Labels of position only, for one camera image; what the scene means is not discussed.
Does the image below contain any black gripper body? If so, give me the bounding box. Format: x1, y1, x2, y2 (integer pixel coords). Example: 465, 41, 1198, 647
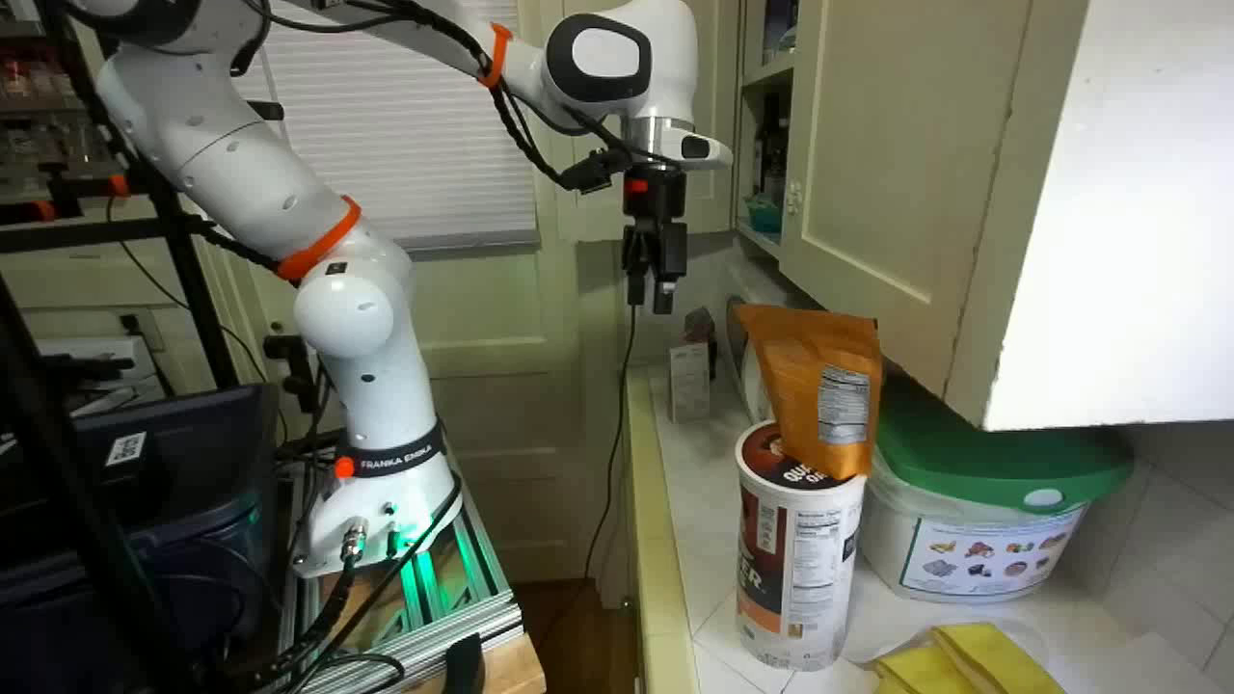
621, 167, 685, 282

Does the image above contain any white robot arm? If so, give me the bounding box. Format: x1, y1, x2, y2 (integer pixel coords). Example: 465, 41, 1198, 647
58, 0, 734, 578

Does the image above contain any orange snack bag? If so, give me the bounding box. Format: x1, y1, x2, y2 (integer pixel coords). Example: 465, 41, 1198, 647
735, 306, 884, 480

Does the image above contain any white window blind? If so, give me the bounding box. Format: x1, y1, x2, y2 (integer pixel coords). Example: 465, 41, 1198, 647
253, 0, 535, 254

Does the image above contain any cream cabinet door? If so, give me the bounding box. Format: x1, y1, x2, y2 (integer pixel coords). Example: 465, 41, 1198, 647
779, 0, 1086, 392

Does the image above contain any white bucket green lid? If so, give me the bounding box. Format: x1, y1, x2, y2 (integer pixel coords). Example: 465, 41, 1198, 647
861, 379, 1130, 600

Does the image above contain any black equipment case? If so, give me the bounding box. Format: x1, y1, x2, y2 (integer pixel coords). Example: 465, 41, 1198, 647
0, 387, 277, 694

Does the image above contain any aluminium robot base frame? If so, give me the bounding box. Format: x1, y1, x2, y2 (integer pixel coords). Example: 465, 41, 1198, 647
263, 501, 526, 694

